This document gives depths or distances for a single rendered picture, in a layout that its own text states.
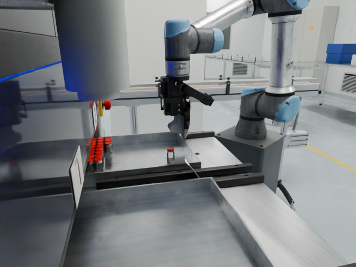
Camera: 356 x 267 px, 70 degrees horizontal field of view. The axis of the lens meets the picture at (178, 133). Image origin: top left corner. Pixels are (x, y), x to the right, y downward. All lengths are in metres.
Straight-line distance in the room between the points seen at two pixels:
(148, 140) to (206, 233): 0.47
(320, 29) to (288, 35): 6.21
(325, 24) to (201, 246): 7.06
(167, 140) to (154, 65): 1.40
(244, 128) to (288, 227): 0.73
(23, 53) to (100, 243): 0.34
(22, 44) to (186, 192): 0.45
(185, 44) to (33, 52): 0.55
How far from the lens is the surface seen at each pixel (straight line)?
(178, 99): 0.77
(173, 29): 0.75
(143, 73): 2.23
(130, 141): 0.88
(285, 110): 1.08
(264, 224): 0.54
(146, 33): 2.22
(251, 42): 9.91
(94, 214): 0.56
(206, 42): 0.80
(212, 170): 0.66
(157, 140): 0.89
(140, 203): 0.57
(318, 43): 7.27
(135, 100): 1.63
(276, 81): 1.09
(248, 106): 1.19
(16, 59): 0.22
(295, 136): 2.19
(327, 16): 7.37
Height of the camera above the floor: 1.20
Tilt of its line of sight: 19 degrees down
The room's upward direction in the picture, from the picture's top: straight up
